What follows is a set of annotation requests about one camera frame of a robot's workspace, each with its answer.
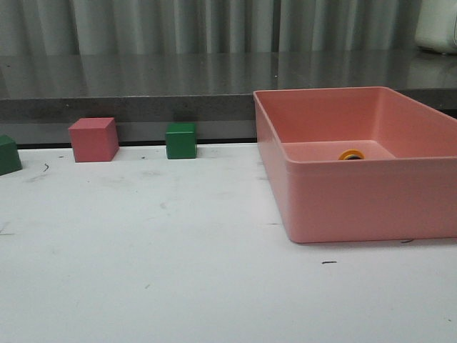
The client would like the pink plastic bin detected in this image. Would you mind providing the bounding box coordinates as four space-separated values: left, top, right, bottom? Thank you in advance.
253 86 456 243

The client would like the white appliance in background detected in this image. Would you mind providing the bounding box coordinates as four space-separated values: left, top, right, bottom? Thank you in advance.
414 0 456 54

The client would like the green cube block left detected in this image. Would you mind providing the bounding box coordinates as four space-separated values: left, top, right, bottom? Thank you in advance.
0 135 22 176

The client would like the green cube block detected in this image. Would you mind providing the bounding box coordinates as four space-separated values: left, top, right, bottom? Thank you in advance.
0 135 22 176
166 123 197 159

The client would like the grey curtain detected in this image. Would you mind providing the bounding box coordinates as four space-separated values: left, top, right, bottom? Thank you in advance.
1 1 421 56

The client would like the green cube block centre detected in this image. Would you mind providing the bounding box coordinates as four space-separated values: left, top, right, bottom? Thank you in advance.
166 123 197 159

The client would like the yellow push button switch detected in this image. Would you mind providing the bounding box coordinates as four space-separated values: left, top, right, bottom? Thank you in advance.
338 149 365 161

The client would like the pink cube block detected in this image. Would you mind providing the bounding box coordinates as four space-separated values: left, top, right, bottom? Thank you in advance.
69 117 119 163

